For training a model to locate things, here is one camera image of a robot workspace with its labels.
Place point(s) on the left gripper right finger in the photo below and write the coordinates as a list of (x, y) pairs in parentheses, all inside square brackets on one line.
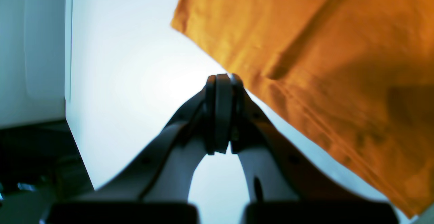
[(275, 170)]

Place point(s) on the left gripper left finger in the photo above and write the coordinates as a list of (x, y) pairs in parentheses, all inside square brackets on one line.
[(163, 171)]

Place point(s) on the orange T-shirt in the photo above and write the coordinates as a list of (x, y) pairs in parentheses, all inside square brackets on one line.
[(354, 76)]

